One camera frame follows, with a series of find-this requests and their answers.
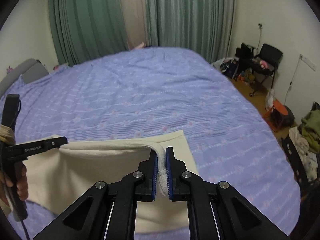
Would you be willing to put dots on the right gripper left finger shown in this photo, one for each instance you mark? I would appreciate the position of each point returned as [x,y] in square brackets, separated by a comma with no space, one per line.
[107,211]

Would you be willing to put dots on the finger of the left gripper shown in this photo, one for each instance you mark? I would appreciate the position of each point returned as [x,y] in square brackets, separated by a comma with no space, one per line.
[57,142]

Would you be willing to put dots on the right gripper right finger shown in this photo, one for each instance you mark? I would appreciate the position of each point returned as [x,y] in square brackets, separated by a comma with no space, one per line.
[216,211]

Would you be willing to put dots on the cream knit pants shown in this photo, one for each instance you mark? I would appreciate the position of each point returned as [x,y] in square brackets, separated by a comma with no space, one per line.
[58,177]

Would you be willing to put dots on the person's left hand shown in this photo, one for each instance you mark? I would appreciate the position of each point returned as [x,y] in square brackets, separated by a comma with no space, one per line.
[21,186]

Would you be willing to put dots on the grey padded headboard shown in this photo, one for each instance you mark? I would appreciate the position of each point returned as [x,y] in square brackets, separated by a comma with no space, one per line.
[30,70]

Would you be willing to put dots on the purple striped floral bedspread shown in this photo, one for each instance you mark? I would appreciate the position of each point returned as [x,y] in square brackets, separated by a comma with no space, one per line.
[155,91]

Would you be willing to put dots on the orange plastic stool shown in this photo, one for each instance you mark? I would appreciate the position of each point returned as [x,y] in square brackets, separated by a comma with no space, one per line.
[275,116]

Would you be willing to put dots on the pile of clothes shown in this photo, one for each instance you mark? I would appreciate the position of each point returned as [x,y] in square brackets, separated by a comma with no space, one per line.
[305,138]

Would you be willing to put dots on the black folding chair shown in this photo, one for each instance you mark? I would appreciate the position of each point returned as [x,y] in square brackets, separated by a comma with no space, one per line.
[266,63]

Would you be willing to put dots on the black clothes rack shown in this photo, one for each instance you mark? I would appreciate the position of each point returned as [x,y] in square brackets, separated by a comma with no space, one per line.
[245,55]

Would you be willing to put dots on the beige sheer curtain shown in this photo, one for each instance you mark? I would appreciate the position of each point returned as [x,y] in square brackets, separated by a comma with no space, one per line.
[134,15]

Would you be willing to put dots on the green pleated curtain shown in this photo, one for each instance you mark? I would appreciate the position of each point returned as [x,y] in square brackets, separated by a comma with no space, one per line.
[84,30]

